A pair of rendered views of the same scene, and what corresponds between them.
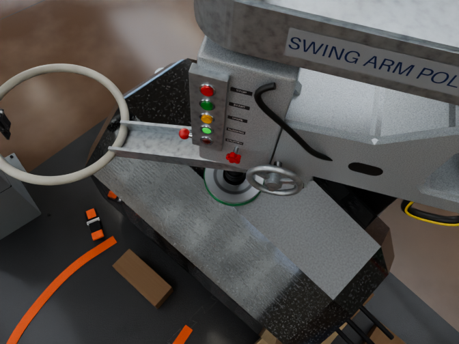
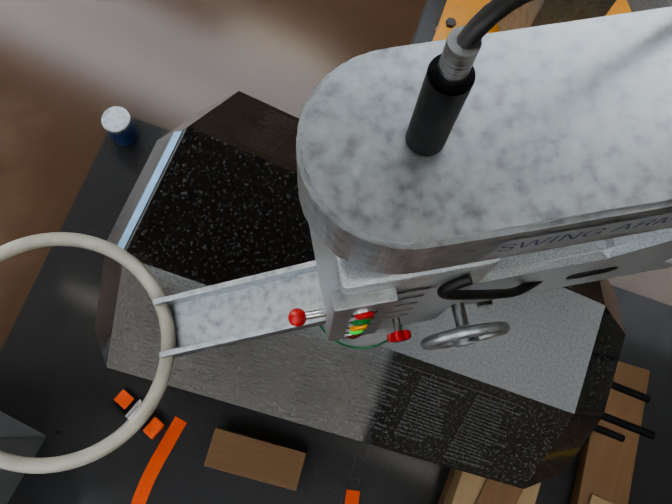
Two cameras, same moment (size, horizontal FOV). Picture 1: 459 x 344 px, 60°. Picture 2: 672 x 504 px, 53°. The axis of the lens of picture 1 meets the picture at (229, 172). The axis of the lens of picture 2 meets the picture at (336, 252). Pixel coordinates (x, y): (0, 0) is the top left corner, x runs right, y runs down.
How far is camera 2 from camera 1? 0.46 m
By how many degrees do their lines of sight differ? 14
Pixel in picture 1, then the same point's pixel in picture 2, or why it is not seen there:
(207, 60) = (360, 287)
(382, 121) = not seen: hidden behind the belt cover
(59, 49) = not seen: outside the picture
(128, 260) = (224, 445)
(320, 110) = not seen: hidden behind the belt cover
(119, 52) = (15, 105)
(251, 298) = (455, 451)
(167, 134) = (237, 290)
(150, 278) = (269, 456)
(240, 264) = (421, 415)
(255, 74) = (437, 276)
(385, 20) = (638, 184)
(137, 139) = (194, 316)
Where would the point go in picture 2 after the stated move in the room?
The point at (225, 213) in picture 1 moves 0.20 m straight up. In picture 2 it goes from (372, 357) to (381, 347)
